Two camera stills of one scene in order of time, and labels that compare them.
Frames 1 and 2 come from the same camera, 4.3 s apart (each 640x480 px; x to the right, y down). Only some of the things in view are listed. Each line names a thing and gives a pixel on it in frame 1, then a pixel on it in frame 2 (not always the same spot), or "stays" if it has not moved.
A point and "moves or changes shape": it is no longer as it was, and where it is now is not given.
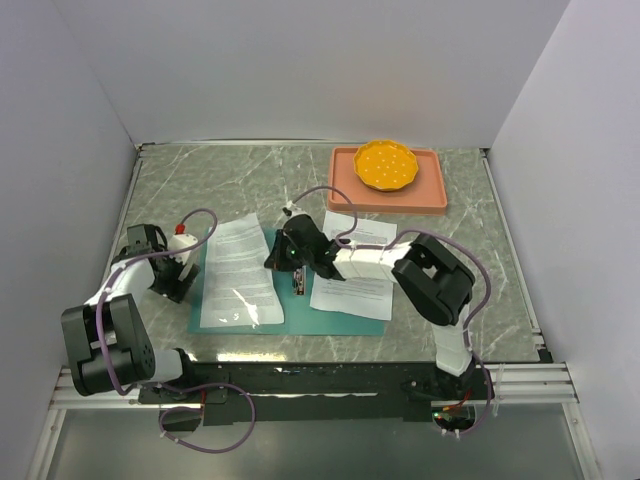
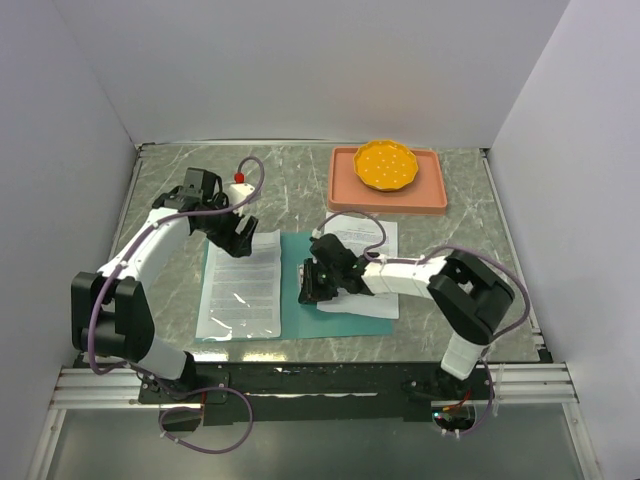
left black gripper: [174, 289] -> [232, 242]
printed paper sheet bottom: [363, 298] stays
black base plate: [321, 392] stays
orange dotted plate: [386, 165] stays
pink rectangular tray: [426, 194] stays
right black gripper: [276, 262] -> [311, 292]
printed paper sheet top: [239, 286] moves or changes shape
